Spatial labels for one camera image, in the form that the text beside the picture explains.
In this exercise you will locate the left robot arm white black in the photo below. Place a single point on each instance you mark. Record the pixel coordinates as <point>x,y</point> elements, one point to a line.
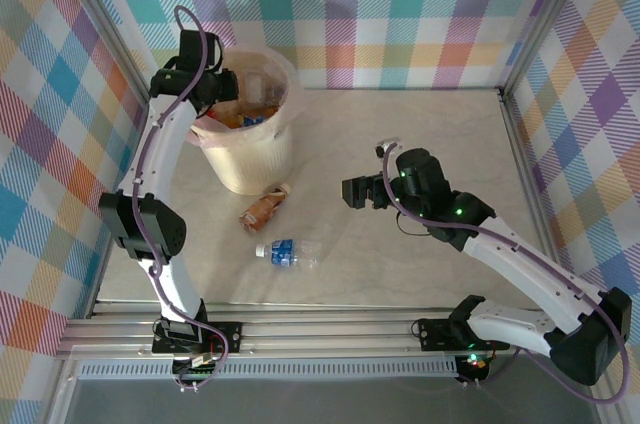
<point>160,144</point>

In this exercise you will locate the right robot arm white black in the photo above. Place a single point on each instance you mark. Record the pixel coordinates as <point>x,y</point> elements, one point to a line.
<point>525,264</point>

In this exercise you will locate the beige plastic bin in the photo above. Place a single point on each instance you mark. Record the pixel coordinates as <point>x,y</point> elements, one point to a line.
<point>255,164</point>

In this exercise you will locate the blue label water bottle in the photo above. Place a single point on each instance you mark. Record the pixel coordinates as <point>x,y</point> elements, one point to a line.
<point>282,251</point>

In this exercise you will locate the brown tea bottle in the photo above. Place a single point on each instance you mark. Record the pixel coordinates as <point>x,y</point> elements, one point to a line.
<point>260,211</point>

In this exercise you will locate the checkered cloth backdrop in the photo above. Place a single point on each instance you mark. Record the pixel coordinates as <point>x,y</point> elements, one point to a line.
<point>350,4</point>
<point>600,144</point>
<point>40,144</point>

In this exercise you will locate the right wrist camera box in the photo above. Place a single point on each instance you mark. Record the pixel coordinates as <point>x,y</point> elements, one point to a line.
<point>387,145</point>

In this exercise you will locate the aluminium frame post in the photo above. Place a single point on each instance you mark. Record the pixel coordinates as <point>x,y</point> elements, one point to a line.
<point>100,19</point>
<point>545,19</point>

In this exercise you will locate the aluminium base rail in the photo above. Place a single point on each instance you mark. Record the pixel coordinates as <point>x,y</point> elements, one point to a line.
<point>325,334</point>

